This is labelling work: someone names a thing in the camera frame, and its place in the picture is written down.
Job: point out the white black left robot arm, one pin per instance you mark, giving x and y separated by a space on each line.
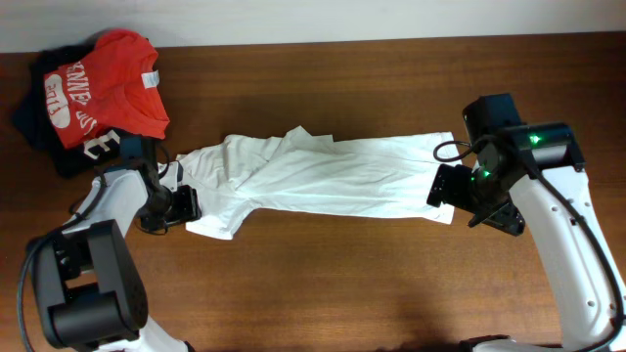
89 294

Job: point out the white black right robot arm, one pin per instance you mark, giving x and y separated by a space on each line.
533 177

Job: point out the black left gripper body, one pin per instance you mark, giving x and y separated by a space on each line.
185 204

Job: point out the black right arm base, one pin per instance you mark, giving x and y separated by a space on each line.
501 343

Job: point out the black folded t-shirt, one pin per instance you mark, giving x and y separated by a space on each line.
32 121

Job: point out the red folded t-shirt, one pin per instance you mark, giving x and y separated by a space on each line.
113 86

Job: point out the white t-shirt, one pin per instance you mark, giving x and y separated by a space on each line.
388 178

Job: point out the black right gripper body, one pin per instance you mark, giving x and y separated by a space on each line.
445 186

